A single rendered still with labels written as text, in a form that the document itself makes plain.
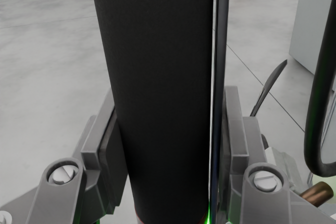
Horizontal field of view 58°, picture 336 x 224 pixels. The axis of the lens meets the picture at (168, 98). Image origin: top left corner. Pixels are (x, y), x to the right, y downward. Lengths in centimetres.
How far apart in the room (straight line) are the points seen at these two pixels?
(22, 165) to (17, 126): 52
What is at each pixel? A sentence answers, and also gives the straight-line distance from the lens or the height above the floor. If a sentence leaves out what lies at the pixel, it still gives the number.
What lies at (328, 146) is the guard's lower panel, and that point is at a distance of 190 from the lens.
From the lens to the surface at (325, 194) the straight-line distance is 26.
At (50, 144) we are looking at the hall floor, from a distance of 263.
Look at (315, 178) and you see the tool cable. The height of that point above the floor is 144.
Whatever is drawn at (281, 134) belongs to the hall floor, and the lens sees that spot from 254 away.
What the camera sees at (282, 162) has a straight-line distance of 69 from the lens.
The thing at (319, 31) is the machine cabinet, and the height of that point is 47.
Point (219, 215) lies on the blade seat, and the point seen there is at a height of 126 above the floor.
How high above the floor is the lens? 164
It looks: 35 degrees down
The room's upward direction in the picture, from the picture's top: 4 degrees counter-clockwise
